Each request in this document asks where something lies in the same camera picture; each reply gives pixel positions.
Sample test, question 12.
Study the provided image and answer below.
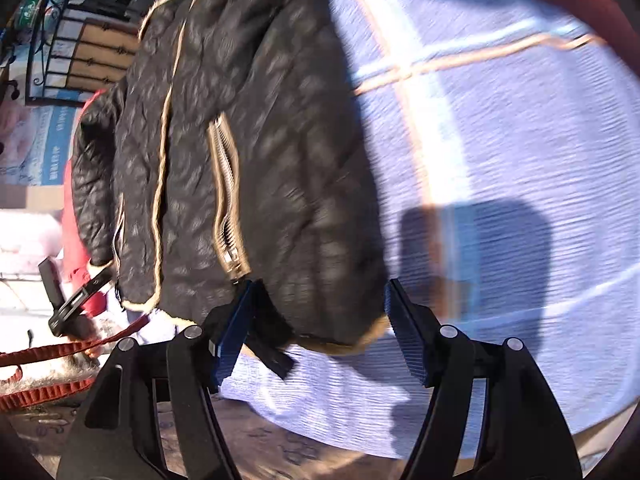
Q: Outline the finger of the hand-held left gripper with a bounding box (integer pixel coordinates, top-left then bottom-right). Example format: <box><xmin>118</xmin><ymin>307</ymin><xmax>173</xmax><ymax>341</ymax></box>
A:
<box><xmin>38</xmin><ymin>257</ymin><xmax>66</xmax><ymax>312</ymax></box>
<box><xmin>48</xmin><ymin>265</ymin><xmax>117</xmax><ymax>337</ymax></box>

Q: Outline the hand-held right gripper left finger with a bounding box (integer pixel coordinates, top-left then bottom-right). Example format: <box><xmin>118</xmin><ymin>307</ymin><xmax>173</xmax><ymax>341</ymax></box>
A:
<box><xmin>56</xmin><ymin>280</ymin><xmax>257</xmax><ymax>480</ymax></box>

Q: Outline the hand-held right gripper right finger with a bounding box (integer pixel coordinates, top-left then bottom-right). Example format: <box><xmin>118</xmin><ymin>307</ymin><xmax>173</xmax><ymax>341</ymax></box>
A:
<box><xmin>385</xmin><ymin>278</ymin><xmax>583</xmax><ymax>480</ymax></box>

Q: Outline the black quilted jacket beige trim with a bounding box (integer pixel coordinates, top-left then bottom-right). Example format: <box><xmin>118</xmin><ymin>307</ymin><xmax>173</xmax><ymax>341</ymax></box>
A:
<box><xmin>71</xmin><ymin>0</ymin><xmax>391</xmax><ymax>380</ymax></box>

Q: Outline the red garment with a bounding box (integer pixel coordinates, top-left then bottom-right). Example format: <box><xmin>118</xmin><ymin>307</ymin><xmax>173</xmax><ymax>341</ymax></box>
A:
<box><xmin>61</xmin><ymin>89</ymin><xmax>110</xmax><ymax>318</ymax></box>

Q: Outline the white cloth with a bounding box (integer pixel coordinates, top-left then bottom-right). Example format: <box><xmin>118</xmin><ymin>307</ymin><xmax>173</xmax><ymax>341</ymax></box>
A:
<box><xmin>0</xmin><ymin>209</ymin><xmax>65</xmax><ymax>283</ymax></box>

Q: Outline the brown patterned mat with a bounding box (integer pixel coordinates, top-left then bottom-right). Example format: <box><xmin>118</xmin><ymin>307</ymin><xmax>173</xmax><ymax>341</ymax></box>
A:
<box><xmin>10</xmin><ymin>390</ymin><xmax>608</xmax><ymax>480</ymax></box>

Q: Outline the light blue striped bed sheet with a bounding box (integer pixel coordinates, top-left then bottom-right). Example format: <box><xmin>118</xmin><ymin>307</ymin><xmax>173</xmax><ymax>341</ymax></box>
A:
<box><xmin>125</xmin><ymin>0</ymin><xmax>640</xmax><ymax>461</ymax></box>

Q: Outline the metal headboard with wooden slats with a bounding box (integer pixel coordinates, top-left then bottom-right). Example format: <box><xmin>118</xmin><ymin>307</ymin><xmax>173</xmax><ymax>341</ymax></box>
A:
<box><xmin>27</xmin><ymin>0</ymin><xmax>148</xmax><ymax>107</ymax></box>

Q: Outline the red strap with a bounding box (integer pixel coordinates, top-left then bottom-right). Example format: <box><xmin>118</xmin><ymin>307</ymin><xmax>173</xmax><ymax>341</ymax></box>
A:
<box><xmin>0</xmin><ymin>312</ymin><xmax>153</xmax><ymax>411</ymax></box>

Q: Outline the blue wall poster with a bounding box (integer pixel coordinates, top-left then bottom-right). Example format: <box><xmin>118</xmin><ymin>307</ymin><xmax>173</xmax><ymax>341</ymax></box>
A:
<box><xmin>0</xmin><ymin>102</ymin><xmax>85</xmax><ymax>188</ymax></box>

